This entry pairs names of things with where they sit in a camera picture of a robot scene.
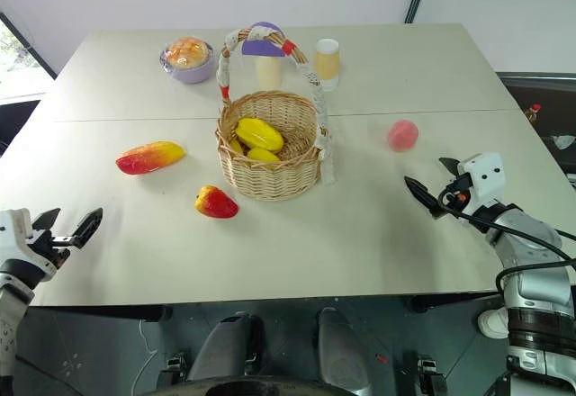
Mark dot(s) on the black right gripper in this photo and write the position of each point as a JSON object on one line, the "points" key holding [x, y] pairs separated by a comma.
{"points": [[456, 193]]}

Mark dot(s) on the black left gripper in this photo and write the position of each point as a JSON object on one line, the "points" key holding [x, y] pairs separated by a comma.
{"points": [[51, 247]]}

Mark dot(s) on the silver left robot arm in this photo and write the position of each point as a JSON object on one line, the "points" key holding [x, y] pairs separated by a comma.
{"points": [[12, 292]]}

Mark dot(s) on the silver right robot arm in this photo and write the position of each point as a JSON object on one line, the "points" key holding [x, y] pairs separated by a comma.
{"points": [[528, 252]]}

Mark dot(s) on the yellow fruits in basket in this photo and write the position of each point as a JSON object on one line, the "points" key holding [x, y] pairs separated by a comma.
{"points": [[261, 134]]}

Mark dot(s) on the pink peach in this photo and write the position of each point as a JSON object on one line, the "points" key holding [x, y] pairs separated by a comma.
{"points": [[403, 136]]}

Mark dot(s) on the long red yellow mango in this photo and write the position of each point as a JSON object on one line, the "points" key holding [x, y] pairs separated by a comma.
{"points": [[150, 156]]}

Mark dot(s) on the small red capped bottle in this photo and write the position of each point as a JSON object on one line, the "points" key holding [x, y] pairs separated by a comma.
{"points": [[534, 112]]}

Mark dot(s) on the dark side table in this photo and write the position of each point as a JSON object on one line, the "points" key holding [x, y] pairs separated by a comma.
{"points": [[546, 112]]}

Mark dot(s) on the short red yellow mango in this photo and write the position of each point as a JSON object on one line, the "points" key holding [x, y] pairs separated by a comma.
{"points": [[217, 203]]}

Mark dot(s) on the white shoe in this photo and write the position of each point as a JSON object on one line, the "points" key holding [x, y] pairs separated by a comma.
{"points": [[492, 322]]}

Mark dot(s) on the yellow bottle with white cap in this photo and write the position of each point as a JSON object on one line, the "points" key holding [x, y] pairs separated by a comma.
{"points": [[326, 64]]}

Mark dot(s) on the small yellow starfruit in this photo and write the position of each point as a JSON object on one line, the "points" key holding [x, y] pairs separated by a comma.
{"points": [[263, 155]]}

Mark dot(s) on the dark grey rounded shape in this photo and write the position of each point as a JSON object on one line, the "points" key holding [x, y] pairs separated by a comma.
{"points": [[344, 351], [225, 346]]}

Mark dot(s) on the purple bowl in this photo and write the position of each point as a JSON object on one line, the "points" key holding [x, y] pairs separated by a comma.
{"points": [[193, 73]]}

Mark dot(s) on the purple cap toy mushroom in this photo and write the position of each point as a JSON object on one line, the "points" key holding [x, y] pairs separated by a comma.
{"points": [[268, 72]]}

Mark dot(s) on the wrapped orange bread bun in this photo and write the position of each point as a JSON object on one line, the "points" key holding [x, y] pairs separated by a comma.
{"points": [[188, 51]]}

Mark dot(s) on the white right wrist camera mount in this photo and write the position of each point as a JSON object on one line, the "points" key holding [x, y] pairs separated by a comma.
{"points": [[483, 175]]}

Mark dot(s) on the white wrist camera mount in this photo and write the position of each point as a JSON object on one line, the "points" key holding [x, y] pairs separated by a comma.
{"points": [[483, 175], [13, 229]]}

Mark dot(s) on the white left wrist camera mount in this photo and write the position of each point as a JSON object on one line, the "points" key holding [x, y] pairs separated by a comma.
{"points": [[13, 229]]}

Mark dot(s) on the window with dark frame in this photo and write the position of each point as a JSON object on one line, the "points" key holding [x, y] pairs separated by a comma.
{"points": [[15, 60]]}

